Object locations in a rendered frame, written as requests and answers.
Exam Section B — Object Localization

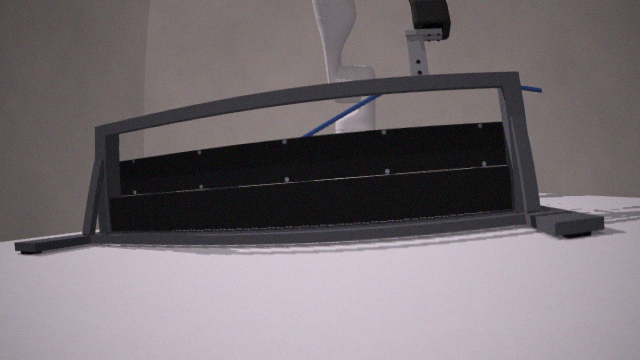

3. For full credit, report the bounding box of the grey metal rack with black panel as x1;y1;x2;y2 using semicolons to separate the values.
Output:
14;71;604;255

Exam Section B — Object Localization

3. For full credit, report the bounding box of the blue cable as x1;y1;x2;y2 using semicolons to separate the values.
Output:
301;85;542;137

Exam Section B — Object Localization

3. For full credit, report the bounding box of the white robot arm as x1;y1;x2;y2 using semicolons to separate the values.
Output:
312;0;376;133

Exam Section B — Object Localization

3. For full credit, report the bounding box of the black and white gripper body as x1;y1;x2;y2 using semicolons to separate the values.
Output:
409;0;451;40

